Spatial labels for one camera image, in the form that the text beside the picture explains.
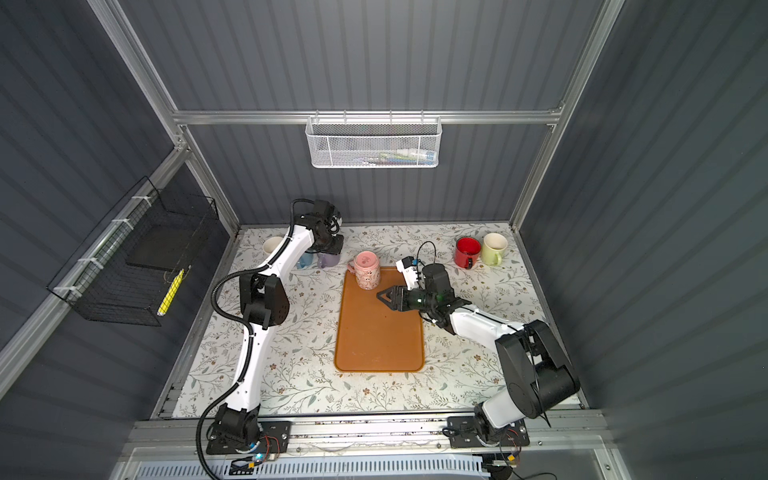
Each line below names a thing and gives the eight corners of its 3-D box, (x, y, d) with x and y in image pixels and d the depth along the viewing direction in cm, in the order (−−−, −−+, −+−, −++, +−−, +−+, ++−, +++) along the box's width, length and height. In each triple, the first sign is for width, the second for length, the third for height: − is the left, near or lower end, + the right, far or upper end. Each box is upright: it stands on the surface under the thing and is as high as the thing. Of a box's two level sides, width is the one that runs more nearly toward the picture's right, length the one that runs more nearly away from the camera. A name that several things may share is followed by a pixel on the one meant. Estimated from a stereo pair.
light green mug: (476, 269, 109) (484, 250, 101) (481, 248, 116) (488, 228, 107) (496, 274, 108) (506, 255, 99) (500, 252, 114) (508, 232, 106)
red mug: (456, 273, 108) (460, 259, 102) (452, 250, 115) (456, 236, 109) (479, 273, 108) (485, 259, 102) (474, 250, 115) (479, 236, 109)
